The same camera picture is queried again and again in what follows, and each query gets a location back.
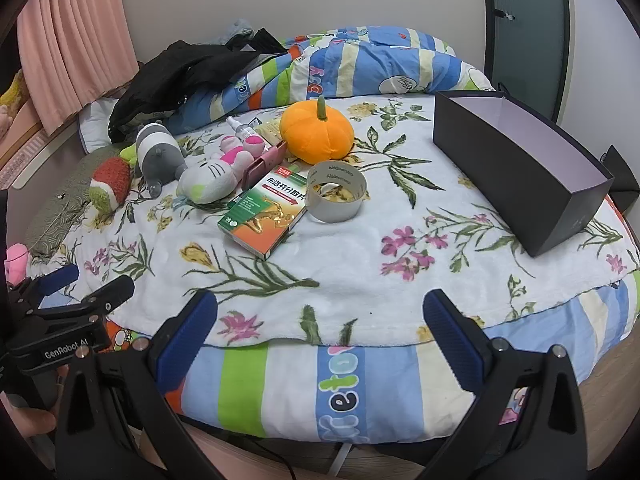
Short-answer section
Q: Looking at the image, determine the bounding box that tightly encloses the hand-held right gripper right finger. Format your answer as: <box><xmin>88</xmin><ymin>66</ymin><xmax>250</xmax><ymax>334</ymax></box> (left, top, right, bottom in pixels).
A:
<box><xmin>422</xmin><ymin>289</ymin><xmax>587</xmax><ymax>480</ymax></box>

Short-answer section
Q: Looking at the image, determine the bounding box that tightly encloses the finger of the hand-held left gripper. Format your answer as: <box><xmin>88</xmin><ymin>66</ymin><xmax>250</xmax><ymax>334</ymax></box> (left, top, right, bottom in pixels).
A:
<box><xmin>7</xmin><ymin>264</ymin><xmax>81</xmax><ymax>311</ymax></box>
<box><xmin>37</xmin><ymin>275</ymin><xmax>136</xmax><ymax>323</ymax></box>

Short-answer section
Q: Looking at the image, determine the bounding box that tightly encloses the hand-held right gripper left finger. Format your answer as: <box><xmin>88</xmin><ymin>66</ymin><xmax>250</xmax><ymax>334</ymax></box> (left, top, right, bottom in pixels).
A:
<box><xmin>54</xmin><ymin>290</ymin><xmax>218</xmax><ymax>480</ymax></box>

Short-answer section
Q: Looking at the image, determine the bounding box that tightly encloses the green orange medicine box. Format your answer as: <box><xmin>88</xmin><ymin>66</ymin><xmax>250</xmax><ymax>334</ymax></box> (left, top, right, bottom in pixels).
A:
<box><xmin>217</xmin><ymin>162</ymin><xmax>310</xmax><ymax>261</ymax></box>

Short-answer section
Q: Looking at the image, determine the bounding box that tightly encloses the grey tape roll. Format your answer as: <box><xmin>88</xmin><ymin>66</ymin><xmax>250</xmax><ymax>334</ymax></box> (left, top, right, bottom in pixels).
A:
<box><xmin>306</xmin><ymin>161</ymin><xmax>368</xmax><ymax>223</ymax></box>

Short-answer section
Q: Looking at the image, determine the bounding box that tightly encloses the dark cardboard box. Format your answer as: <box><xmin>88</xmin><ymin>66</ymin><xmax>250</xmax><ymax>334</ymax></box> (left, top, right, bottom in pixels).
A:
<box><xmin>432</xmin><ymin>91</ymin><xmax>615</xmax><ymax>258</ymax></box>

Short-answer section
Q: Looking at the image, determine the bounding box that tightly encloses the pink wallet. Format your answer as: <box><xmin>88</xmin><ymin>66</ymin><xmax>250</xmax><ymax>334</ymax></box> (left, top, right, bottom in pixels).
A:
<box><xmin>242</xmin><ymin>140</ymin><xmax>289</xmax><ymax>193</ymax></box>

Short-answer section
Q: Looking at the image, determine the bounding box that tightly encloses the person's left hand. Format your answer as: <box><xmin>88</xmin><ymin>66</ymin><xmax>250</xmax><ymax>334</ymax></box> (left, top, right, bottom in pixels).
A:
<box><xmin>10</xmin><ymin>406</ymin><xmax>57</xmax><ymax>441</ymax></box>

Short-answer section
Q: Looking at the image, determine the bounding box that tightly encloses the small pink plush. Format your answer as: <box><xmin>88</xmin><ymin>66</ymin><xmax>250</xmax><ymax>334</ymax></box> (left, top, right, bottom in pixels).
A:
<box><xmin>4</xmin><ymin>243</ymin><xmax>32</xmax><ymax>283</ymax></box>

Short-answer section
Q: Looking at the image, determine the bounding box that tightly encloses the striped cartoon bed sheet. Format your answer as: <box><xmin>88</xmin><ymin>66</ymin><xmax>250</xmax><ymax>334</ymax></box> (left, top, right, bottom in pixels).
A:
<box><xmin>112</xmin><ymin>270</ymin><xmax>640</xmax><ymax>443</ymax></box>

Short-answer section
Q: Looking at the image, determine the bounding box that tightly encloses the grey patterned pillow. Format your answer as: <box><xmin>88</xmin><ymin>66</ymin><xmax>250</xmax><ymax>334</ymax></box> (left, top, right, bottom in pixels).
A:
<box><xmin>25</xmin><ymin>147</ymin><xmax>121</xmax><ymax>256</ymax></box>

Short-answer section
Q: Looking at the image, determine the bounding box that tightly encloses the red green fuzzy plush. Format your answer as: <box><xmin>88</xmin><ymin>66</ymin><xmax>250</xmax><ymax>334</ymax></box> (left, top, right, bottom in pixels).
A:
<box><xmin>90</xmin><ymin>145</ymin><xmax>138</xmax><ymax>211</ymax></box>

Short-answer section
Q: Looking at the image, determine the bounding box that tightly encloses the window sill ledge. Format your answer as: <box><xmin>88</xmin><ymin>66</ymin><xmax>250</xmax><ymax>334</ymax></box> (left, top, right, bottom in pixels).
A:
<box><xmin>0</xmin><ymin>122</ymin><xmax>83</xmax><ymax>188</ymax></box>

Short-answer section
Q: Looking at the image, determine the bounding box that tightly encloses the white floral blanket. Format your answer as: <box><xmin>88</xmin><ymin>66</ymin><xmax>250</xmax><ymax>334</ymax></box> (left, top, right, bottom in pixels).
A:
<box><xmin>25</xmin><ymin>95</ymin><xmax>640</xmax><ymax>348</ymax></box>

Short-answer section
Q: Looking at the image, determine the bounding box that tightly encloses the grey striped raccoon plush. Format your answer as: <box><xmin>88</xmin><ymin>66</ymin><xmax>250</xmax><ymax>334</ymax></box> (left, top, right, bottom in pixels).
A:
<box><xmin>135</xmin><ymin>122</ymin><xmax>187</xmax><ymax>197</ymax></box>

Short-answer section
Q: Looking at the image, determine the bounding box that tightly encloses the white pink cat plush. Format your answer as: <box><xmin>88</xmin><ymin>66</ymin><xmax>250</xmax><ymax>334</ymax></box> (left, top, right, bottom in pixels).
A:
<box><xmin>177</xmin><ymin>135</ymin><xmax>266</xmax><ymax>204</ymax></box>

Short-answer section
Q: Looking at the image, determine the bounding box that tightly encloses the white pillow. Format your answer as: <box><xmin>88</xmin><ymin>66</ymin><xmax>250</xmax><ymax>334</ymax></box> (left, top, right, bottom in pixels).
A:
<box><xmin>77</xmin><ymin>95</ymin><xmax>131</xmax><ymax>153</ymax></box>

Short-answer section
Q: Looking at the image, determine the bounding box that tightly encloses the yellow plush toy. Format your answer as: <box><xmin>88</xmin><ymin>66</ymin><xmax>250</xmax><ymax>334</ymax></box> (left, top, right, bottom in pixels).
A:
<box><xmin>0</xmin><ymin>67</ymin><xmax>31</xmax><ymax>108</ymax></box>

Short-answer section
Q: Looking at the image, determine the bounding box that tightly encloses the clear spray bottle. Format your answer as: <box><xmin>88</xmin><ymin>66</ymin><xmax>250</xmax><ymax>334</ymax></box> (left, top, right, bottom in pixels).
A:
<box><xmin>226</xmin><ymin>116</ymin><xmax>266</xmax><ymax>148</ymax></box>

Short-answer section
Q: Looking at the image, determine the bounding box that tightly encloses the pale snack packet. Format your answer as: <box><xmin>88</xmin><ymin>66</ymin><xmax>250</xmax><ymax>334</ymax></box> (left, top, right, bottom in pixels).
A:
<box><xmin>255</xmin><ymin>120</ymin><xmax>283</xmax><ymax>143</ymax></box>

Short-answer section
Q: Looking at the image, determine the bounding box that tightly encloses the black jacket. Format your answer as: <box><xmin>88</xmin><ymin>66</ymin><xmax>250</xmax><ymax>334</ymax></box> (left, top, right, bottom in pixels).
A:
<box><xmin>107</xmin><ymin>27</ymin><xmax>288</xmax><ymax>143</ymax></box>

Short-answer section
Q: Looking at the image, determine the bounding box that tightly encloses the black box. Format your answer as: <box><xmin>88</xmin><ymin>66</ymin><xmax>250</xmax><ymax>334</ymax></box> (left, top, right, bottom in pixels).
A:
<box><xmin>600</xmin><ymin>145</ymin><xmax>640</xmax><ymax>213</ymax></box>

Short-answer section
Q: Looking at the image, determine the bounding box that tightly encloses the pink curtain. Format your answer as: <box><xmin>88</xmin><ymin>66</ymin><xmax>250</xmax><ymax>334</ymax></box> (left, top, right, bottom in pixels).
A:
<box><xmin>15</xmin><ymin>0</ymin><xmax>141</xmax><ymax>128</ymax></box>

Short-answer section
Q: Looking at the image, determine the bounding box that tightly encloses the orange pumpkin plush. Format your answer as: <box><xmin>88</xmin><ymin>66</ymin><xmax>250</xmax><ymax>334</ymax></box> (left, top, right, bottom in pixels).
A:
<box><xmin>279</xmin><ymin>95</ymin><xmax>356</xmax><ymax>166</ymax></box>

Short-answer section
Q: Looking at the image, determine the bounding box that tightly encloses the striped cartoon quilt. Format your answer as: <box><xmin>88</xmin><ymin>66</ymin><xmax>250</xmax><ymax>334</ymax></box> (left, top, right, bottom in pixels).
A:
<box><xmin>165</xmin><ymin>25</ymin><xmax>493</xmax><ymax>136</ymax></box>

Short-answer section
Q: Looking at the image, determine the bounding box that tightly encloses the grey cloth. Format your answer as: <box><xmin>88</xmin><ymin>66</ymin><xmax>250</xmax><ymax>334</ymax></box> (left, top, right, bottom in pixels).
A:
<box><xmin>212</xmin><ymin>19</ymin><xmax>261</xmax><ymax>48</ymax></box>

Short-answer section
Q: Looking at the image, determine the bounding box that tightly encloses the green glass door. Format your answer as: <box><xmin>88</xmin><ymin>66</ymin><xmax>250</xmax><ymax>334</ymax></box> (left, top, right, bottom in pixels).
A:
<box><xmin>480</xmin><ymin>0</ymin><xmax>573</xmax><ymax>121</ymax></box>

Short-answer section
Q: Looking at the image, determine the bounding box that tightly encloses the black cable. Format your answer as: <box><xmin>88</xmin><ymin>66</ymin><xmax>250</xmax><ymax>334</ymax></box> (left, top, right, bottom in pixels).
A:
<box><xmin>240</xmin><ymin>437</ymin><xmax>296</xmax><ymax>480</ymax></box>

